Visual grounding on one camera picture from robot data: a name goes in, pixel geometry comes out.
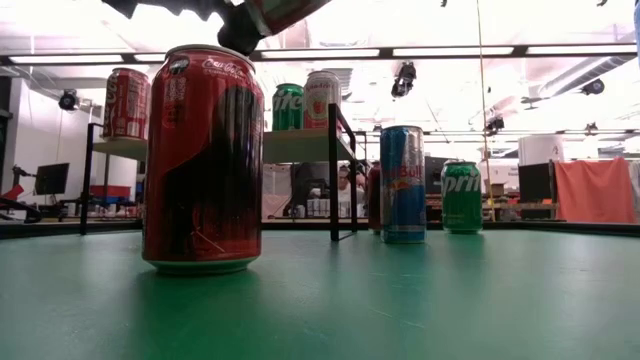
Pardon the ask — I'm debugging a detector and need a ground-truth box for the cardboard box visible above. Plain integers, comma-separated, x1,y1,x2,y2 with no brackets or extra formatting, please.
483,179,507,199

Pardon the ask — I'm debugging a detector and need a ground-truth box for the black ceiling camera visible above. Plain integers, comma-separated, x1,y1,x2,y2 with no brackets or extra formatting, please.
390,60,418,100

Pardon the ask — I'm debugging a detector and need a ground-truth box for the red Coca-Cola can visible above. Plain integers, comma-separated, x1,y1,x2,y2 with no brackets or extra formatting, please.
367,159,383,236
101,67,152,142
141,44,265,277

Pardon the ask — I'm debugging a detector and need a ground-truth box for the black monitor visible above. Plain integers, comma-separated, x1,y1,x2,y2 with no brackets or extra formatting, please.
424,155,446,196
34,162,71,196
517,160,557,204

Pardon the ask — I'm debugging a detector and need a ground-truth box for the red and blue bin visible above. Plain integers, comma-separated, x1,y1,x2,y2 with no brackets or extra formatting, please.
89,184,132,206

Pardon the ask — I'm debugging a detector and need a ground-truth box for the orange cloth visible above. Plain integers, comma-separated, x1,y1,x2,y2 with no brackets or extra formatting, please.
553,156,639,225

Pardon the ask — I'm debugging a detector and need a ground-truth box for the green table mat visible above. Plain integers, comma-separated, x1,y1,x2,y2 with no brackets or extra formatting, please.
0,228,640,360

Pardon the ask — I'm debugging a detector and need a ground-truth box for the red bar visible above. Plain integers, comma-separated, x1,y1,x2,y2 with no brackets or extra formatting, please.
0,183,26,204

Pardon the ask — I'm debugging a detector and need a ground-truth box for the person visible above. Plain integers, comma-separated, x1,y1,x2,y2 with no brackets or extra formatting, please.
335,163,366,220

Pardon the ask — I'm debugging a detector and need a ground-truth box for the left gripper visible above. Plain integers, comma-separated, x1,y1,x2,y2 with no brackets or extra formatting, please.
102,0,266,56

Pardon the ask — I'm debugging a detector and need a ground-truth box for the thin yellowish pole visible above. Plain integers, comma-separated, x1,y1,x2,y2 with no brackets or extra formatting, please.
474,0,497,224

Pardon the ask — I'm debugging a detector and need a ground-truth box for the black hose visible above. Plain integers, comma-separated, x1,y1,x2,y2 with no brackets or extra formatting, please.
0,196,44,225

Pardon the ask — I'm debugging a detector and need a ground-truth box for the row of white bottles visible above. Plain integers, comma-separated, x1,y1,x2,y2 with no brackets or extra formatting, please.
294,198,351,220

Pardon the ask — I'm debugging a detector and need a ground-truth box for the blue silver Red Bull can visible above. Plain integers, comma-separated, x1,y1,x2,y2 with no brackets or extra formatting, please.
631,0,640,71
379,124,428,245

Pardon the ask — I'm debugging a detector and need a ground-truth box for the white cylinder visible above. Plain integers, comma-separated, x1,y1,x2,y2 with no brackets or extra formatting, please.
517,134,566,166

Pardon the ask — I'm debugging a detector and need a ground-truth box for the wooden shelf black metal frame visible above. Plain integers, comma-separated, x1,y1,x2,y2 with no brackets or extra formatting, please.
78,103,360,243

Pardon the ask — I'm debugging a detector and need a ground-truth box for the green Sprite can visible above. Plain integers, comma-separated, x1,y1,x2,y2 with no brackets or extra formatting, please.
440,159,484,235
271,82,305,132

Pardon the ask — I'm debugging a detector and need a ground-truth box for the black ceiling spotlight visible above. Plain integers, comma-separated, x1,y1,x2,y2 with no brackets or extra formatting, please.
58,88,81,112
483,114,505,137
579,78,606,97

